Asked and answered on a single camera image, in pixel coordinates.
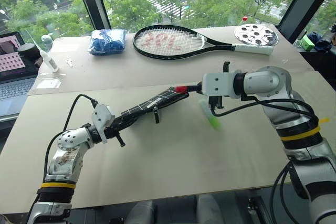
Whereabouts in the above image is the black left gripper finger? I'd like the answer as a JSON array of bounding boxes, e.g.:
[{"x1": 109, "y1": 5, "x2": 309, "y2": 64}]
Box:
[
  {"x1": 118, "y1": 120, "x2": 141, "y2": 132},
  {"x1": 114, "y1": 114, "x2": 135, "y2": 125}
]

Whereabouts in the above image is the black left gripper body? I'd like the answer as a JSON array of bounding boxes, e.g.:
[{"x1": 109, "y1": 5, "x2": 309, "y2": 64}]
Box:
[{"x1": 103, "y1": 120, "x2": 127, "y2": 148}]

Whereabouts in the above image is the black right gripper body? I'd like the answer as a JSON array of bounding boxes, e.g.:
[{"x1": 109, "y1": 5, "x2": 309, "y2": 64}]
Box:
[{"x1": 196, "y1": 61, "x2": 231, "y2": 110}]

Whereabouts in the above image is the black grid pouch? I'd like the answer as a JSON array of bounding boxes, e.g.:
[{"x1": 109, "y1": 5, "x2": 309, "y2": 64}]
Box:
[{"x1": 114, "y1": 86, "x2": 190, "y2": 131}]

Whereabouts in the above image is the green translucent tube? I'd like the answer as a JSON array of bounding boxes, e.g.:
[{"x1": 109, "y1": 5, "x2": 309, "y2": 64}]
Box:
[{"x1": 198, "y1": 97, "x2": 221, "y2": 130}]

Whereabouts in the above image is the black white tennis racket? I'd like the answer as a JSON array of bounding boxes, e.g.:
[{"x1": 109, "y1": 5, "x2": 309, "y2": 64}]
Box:
[{"x1": 132, "y1": 24, "x2": 274, "y2": 60}]

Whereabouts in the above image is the round white patterned plate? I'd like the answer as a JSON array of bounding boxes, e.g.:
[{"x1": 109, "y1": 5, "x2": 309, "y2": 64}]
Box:
[{"x1": 234, "y1": 23, "x2": 279, "y2": 47}]

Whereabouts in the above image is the clear plastic sleeve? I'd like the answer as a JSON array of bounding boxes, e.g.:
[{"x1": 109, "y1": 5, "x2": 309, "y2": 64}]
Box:
[{"x1": 35, "y1": 72, "x2": 67, "y2": 90}]

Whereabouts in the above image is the blue plastic bag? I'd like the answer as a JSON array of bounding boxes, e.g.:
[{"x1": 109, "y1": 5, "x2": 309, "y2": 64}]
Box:
[{"x1": 87, "y1": 28, "x2": 127, "y2": 57}]

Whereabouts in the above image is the grey laptop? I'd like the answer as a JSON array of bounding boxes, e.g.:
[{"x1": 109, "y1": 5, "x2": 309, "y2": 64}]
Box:
[{"x1": 0, "y1": 31, "x2": 40, "y2": 118}]

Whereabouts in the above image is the pale blue bottle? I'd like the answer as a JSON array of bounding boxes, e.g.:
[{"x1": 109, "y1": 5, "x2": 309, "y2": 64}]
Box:
[{"x1": 41, "y1": 33, "x2": 55, "y2": 52}]

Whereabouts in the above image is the green box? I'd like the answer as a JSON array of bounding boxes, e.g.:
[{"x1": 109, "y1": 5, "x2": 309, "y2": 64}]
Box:
[{"x1": 300, "y1": 35, "x2": 316, "y2": 51}]

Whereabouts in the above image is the black cylindrical speaker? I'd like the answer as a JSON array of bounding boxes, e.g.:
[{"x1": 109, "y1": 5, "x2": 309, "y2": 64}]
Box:
[{"x1": 17, "y1": 43, "x2": 40, "y2": 62}]

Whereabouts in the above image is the dark blue cloth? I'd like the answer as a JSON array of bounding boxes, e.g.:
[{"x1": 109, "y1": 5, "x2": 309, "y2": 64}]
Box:
[{"x1": 307, "y1": 31, "x2": 333, "y2": 52}]

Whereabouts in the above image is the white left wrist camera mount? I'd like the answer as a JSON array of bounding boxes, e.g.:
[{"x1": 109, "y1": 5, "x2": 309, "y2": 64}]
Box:
[{"x1": 91, "y1": 104, "x2": 117, "y2": 145}]

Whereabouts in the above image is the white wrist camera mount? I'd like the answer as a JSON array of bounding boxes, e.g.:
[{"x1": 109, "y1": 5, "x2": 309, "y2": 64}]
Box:
[
  {"x1": 91, "y1": 104, "x2": 117, "y2": 145},
  {"x1": 202, "y1": 71, "x2": 237, "y2": 98}
]

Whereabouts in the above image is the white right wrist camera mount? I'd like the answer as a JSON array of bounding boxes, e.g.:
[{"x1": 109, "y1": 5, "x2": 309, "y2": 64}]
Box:
[{"x1": 202, "y1": 71, "x2": 237, "y2": 98}]

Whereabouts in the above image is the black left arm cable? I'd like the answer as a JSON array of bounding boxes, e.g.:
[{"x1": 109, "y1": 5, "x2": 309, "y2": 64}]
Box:
[{"x1": 43, "y1": 93, "x2": 99, "y2": 183}]

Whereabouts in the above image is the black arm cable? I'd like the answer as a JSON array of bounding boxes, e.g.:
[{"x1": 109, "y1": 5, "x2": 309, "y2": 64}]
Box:
[
  {"x1": 211, "y1": 97, "x2": 320, "y2": 131},
  {"x1": 43, "y1": 93, "x2": 99, "y2": 183}
]

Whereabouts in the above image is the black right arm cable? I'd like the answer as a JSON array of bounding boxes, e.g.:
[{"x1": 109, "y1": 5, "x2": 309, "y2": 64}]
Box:
[{"x1": 211, "y1": 97, "x2": 320, "y2": 131}]

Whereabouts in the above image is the black window frame pillar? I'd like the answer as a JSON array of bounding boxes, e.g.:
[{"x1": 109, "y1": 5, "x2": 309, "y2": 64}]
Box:
[
  {"x1": 277, "y1": 0, "x2": 336, "y2": 36},
  {"x1": 71, "y1": 0, "x2": 113, "y2": 34}
]

